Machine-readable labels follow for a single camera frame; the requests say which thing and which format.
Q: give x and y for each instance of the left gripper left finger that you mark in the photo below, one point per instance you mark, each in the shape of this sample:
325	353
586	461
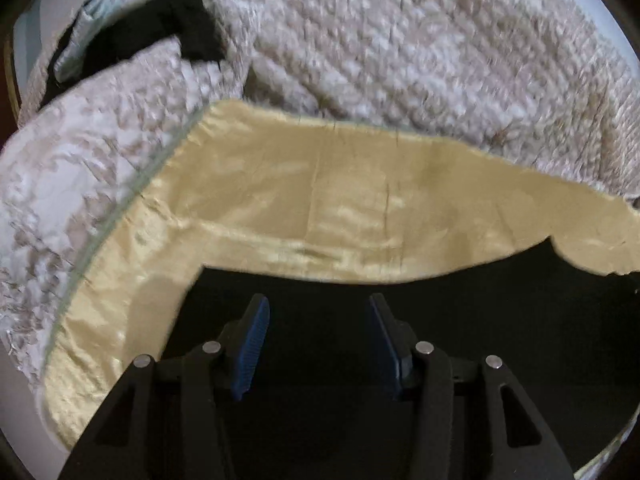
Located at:
167	419

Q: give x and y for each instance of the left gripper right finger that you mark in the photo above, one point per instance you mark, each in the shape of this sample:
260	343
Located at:
459	419

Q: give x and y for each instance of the black pants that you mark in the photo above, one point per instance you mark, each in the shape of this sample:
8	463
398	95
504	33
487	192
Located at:
315	411

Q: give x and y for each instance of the gold satin bed sheet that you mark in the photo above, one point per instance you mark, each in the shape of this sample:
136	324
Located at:
250	189

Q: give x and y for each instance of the floral quilted comforter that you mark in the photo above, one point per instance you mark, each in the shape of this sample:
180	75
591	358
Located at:
531	80

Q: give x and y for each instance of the black garment pile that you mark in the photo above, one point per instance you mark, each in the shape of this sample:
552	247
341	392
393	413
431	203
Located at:
187	20

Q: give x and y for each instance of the light blue cloth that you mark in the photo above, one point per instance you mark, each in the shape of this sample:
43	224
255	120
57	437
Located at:
93	16

